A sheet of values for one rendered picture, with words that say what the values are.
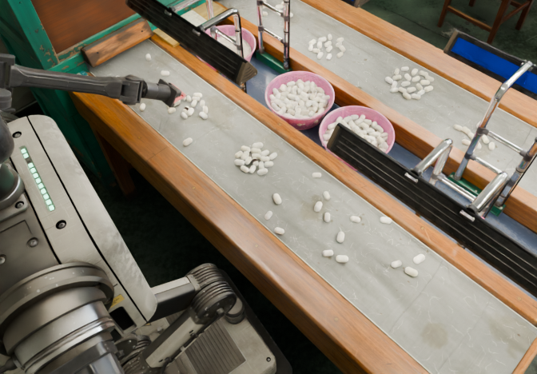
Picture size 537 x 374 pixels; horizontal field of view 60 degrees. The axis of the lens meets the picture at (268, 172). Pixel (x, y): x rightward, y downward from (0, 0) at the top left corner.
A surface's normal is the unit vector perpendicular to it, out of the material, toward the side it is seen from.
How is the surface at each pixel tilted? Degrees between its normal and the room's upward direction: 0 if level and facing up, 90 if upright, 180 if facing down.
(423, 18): 0
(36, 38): 90
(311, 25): 0
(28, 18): 90
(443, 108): 0
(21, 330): 27
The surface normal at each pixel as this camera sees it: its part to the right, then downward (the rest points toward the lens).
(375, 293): -0.03, -0.61
